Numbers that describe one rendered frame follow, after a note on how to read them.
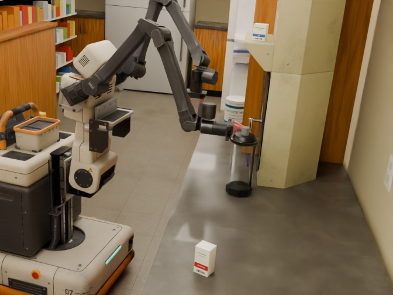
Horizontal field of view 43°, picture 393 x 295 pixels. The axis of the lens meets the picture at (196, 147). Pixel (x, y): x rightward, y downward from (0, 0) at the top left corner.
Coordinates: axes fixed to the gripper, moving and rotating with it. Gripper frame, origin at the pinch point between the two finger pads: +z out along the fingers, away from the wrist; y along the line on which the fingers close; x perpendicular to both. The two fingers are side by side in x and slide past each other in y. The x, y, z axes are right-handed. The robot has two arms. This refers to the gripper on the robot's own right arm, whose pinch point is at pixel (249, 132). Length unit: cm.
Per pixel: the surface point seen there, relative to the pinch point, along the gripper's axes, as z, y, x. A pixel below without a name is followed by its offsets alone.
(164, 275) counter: -19, -76, 21
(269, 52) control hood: 3.4, -5.4, -33.6
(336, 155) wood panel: 42, 32, 16
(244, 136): -1.9, -15.6, -3.3
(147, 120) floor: -114, 358, 115
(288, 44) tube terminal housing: 9.8, -5.4, -37.1
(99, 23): -216, 495, 29
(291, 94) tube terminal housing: 13.9, -5.3, -18.8
